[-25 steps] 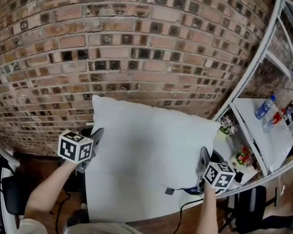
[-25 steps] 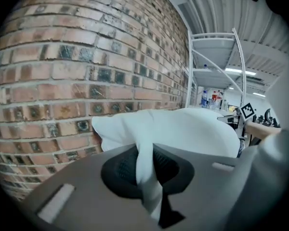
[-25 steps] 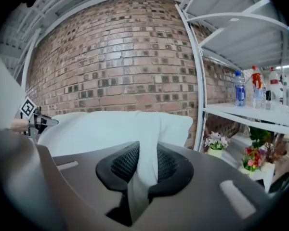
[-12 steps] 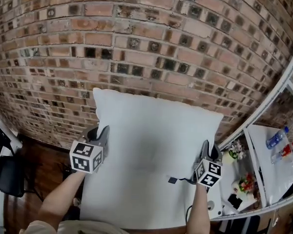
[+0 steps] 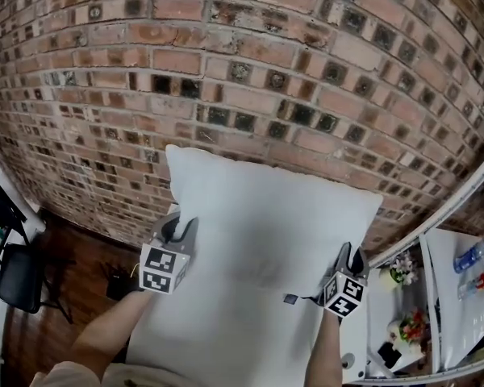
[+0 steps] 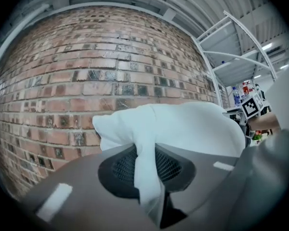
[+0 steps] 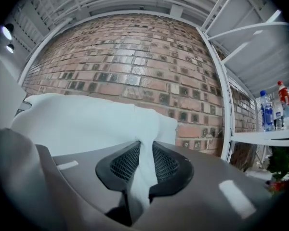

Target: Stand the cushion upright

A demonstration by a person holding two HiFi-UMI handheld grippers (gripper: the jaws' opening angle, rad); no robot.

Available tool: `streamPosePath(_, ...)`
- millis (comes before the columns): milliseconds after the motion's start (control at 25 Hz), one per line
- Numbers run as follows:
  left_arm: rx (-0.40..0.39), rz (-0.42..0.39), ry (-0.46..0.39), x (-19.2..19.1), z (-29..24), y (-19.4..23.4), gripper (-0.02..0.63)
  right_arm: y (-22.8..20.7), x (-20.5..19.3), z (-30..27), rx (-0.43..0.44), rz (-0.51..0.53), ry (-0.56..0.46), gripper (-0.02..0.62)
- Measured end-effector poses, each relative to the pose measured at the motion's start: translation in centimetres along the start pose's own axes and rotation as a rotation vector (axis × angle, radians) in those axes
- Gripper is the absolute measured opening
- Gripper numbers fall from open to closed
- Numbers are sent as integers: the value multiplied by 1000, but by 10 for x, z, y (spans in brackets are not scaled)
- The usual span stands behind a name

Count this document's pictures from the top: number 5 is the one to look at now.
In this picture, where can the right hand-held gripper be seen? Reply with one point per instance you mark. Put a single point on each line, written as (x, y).
(344, 292)

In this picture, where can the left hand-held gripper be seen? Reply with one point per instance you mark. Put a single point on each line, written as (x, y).
(161, 270)

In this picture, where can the white cushion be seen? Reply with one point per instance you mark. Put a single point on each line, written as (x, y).
(258, 224)

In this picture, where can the person's left forearm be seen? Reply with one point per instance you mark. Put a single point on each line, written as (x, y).
(109, 329)

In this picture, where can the person's right forearm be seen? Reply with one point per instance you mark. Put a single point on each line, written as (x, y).
(324, 353)

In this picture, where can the white vase with pale flowers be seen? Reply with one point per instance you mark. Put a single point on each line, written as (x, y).
(399, 270)

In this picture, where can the white low cabinet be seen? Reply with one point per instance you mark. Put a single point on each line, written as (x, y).
(377, 329)

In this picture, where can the orange and red flower bouquet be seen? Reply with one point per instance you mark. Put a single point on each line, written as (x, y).
(411, 329)

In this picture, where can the black phone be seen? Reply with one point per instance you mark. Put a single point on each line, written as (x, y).
(389, 355)

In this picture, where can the white table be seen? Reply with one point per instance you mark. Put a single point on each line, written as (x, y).
(456, 317)

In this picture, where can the blue label water bottle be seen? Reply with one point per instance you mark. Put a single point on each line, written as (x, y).
(472, 254)

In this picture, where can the red label plastic bottle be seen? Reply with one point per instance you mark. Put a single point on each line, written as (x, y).
(482, 280)

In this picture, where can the black folding chair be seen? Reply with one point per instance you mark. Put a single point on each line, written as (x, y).
(18, 274)

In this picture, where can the white board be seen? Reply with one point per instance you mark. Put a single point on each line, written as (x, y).
(8, 200)

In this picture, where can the person's beige shirt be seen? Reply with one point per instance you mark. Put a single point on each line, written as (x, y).
(84, 375)

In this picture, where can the white curved rail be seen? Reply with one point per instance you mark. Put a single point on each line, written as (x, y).
(447, 204)

